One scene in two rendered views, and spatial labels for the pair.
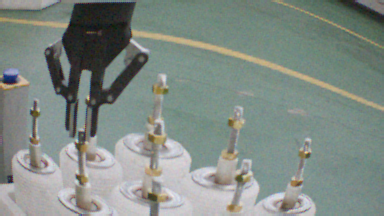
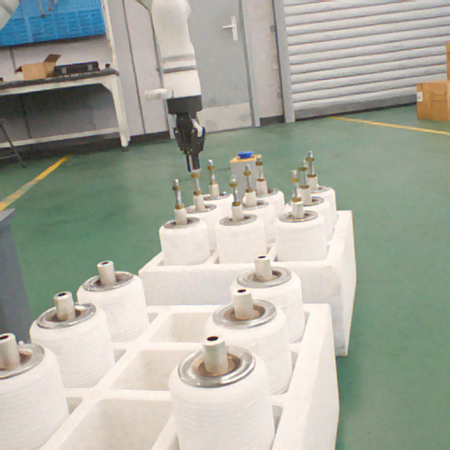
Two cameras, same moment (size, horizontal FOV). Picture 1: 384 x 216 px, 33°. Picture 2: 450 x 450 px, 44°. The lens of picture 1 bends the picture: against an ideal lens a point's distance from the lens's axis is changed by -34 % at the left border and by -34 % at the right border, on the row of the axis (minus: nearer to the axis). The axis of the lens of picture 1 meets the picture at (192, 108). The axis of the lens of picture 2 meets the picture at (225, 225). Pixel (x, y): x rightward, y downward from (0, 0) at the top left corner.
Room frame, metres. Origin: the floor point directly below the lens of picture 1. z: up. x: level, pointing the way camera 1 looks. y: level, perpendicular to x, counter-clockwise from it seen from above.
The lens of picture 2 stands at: (0.35, -1.00, 0.51)
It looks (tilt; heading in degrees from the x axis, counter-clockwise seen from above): 14 degrees down; 66
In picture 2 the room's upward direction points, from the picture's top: 8 degrees counter-clockwise
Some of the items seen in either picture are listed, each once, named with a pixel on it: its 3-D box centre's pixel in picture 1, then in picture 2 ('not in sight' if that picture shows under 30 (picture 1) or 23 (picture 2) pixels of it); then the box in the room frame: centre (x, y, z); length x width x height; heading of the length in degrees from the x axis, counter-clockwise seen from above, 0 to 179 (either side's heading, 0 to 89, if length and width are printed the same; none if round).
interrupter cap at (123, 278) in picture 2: not in sight; (108, 281); (0.50, -0.22, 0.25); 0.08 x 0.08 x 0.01
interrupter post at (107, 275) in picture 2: not in sight; (106, 273); (0.50, -0.22, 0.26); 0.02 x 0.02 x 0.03
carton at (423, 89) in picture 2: not in sight; (439, 98); (4.06, 2.54, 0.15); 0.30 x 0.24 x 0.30; 160
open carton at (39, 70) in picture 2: not in sight; (39, 68); (1.20, 4.82, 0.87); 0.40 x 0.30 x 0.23; 147
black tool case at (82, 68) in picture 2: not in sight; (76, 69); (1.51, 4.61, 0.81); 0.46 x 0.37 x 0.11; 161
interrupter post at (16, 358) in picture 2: not in sight; (6, 351); (0.34, -0.40, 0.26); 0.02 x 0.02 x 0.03
